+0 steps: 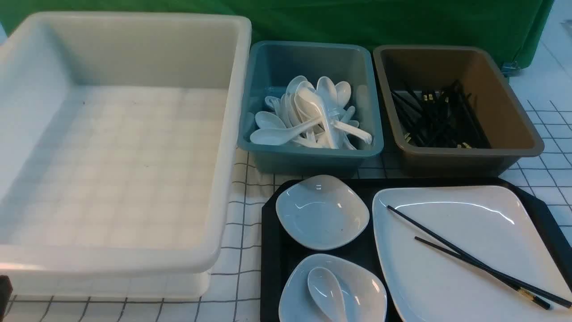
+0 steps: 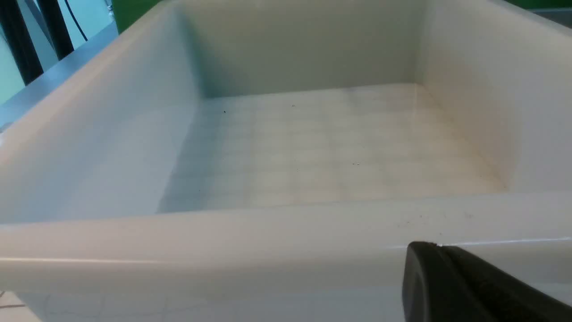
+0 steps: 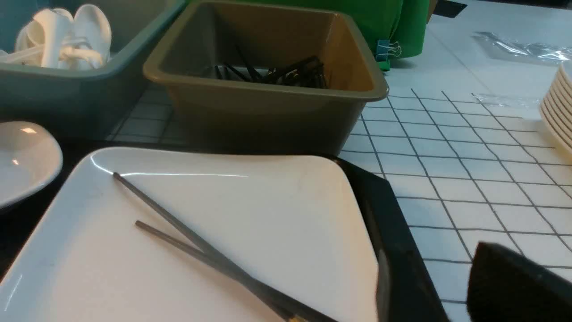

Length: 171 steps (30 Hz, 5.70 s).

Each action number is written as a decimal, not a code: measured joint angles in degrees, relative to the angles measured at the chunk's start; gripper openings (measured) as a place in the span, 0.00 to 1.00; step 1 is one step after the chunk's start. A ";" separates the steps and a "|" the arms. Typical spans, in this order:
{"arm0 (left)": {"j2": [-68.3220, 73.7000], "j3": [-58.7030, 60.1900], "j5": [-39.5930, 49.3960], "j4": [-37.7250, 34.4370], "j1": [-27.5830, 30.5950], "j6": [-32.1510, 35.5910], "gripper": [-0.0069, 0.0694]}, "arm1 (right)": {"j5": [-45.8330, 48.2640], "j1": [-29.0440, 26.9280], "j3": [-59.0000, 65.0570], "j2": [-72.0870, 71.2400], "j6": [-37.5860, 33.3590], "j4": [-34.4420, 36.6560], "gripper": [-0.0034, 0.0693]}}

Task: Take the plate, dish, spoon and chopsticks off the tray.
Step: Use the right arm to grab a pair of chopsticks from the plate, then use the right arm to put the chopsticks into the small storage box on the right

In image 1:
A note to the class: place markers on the small white bowl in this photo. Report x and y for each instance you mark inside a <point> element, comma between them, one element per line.
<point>364,294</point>
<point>322,213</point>

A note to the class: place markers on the white spoon with red mark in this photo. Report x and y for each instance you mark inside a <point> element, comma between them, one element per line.
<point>326,292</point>

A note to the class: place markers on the large white square plate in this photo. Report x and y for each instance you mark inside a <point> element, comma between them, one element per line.
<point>490,223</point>

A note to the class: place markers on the black chopstick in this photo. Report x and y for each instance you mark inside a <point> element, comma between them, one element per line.
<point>554,298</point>
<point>460,254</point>

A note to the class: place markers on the pile of white spoons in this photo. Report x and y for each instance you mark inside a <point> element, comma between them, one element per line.
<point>310,116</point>

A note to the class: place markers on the black serving tray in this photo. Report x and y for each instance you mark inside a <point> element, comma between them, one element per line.
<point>280,253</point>

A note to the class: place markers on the teal plastic bin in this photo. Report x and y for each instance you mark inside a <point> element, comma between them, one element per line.
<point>271,67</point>

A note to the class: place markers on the white checkered tablecloth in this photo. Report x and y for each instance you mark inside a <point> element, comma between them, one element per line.
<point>237,250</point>

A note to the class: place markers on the pile of black chopsticks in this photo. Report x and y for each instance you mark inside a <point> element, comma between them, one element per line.
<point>439,118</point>

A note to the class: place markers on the large white plastic tub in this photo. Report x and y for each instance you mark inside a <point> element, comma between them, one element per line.
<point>52,56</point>

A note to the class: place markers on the brown plastic bin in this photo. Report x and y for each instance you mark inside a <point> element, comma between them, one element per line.
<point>503,118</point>

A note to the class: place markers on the metal binder clip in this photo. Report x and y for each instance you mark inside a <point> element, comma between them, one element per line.
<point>510,69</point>

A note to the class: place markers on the green cloth backdrop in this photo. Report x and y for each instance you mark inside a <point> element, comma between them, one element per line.
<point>509,30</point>

